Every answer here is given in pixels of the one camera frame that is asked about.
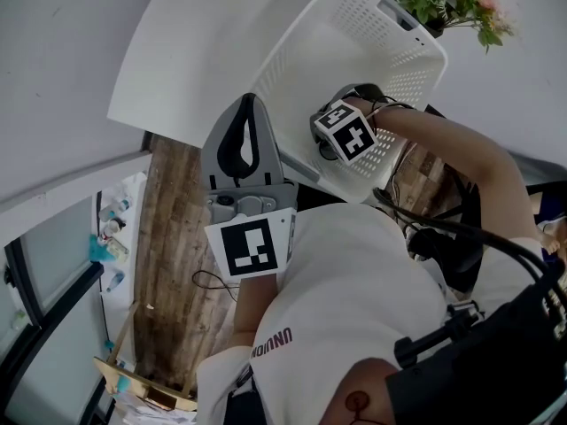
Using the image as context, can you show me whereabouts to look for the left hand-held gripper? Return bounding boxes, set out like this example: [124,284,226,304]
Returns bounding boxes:
[200,93,299,279]

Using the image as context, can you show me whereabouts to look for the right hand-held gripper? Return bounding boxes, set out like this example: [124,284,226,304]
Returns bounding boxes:
[308,83,387,164]

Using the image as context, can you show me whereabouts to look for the white perforated plastic basket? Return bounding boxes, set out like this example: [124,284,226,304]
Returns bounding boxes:
[250,0,448,205]

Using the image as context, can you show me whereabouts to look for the person's left forearm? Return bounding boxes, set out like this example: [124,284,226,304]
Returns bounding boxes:
[232,272,284,347]

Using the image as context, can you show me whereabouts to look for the person's right forearm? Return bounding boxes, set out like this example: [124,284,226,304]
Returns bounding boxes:
[353,97,544,247]

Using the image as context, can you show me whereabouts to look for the person's black trousers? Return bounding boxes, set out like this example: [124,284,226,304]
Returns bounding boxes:
[295,182,351,212]

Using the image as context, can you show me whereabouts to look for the white window sill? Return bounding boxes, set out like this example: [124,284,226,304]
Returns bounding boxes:
[95,173,150,367]

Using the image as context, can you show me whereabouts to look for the clear plastic bottle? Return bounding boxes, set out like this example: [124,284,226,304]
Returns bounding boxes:
[97,196,133,223]

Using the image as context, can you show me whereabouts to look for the white bottle with dark cap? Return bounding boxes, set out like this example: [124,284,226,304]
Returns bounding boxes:
[101,218,128,238]

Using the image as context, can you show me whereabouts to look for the person's white shirt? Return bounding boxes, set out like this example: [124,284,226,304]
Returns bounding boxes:
[196,201,546,425]

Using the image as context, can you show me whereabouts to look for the pale flat packet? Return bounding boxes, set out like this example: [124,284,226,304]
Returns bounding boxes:
[105,236,130,264]

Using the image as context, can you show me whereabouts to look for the teal cloth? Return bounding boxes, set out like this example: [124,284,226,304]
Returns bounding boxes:
[88,233,112,264]

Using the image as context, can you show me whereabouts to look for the blue plastic bottle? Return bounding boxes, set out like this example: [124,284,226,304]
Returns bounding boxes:
[105,271,126,294]

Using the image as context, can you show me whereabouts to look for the wooden stool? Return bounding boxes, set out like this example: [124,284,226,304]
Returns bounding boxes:
[92,301,198,412]

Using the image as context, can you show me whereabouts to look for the person's bare chest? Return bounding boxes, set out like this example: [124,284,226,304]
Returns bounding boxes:
[318,357,400,425]

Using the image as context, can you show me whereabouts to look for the pile of white papers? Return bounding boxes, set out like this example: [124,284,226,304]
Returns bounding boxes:
[117,391,198,425]

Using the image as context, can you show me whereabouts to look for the black backpack device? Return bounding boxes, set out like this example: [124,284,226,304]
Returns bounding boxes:
[384,259,567,425]

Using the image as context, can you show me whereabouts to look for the thin black floor cable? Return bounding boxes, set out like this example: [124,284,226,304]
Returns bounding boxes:
[191,270,240,303]

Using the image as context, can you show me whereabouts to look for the thick black gripper cable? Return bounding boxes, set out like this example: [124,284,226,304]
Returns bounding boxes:
[371,187,563,282]

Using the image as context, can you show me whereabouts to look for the black window frame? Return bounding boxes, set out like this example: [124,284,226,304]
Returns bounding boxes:
[0,236,105,425]

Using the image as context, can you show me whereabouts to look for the black strap bag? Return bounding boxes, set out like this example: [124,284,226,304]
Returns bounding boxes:
[225,367,269,425]

